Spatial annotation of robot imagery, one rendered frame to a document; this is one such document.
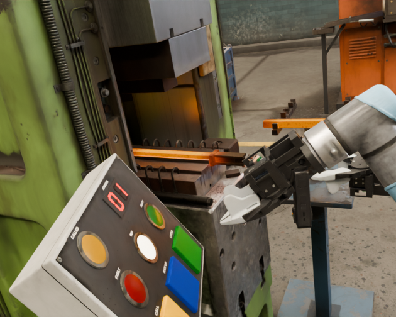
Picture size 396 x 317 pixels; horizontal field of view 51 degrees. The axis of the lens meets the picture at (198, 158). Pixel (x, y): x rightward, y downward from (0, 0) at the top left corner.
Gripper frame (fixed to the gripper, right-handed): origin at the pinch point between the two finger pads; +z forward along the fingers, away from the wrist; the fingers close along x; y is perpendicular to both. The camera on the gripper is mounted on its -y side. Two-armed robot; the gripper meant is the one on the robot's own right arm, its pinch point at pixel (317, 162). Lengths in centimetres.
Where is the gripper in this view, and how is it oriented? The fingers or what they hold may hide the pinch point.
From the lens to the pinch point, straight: 112.6
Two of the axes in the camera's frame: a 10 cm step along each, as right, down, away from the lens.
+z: -8.7, -0.5, 4.8
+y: 1.6, 9.1, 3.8
